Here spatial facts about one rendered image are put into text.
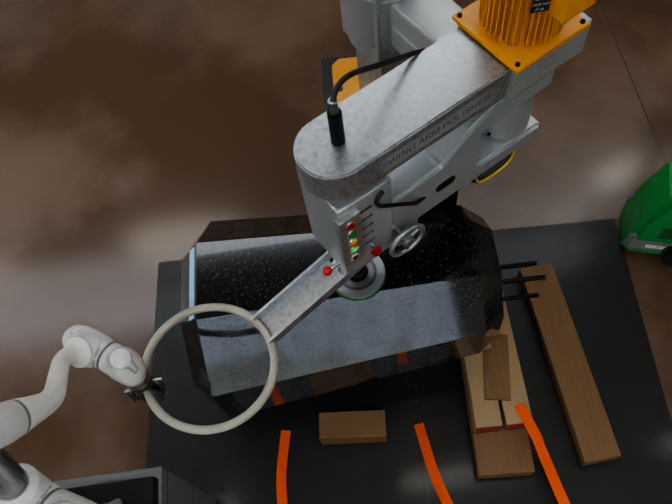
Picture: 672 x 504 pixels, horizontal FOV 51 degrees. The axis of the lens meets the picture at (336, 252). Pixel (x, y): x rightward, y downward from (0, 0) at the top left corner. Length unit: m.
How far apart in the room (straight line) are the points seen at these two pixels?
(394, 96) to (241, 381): 1.34
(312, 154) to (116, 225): 2.28
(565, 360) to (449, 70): 1.74
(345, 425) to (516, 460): 0.76
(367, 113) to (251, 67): 2.54
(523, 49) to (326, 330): 1.27
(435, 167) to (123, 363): 1.15
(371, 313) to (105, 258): 1.78
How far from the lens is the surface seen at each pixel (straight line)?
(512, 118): 2.42
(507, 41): 2.12
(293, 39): 4.59
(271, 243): 2.81
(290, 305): 2.57
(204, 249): 2.86
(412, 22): 2.54
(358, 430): 3.21
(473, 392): 3.19
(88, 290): 3.94
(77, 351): 2.34
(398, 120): 1.98
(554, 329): 3.46
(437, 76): 2.08
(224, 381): 2.84
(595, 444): 3.34
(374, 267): 2.68
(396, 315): 2.71
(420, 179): 2.24
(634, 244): 3.73
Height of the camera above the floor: 3.26
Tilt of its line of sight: 63 degrees down
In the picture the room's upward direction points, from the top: 11 degrees counter-clockwise
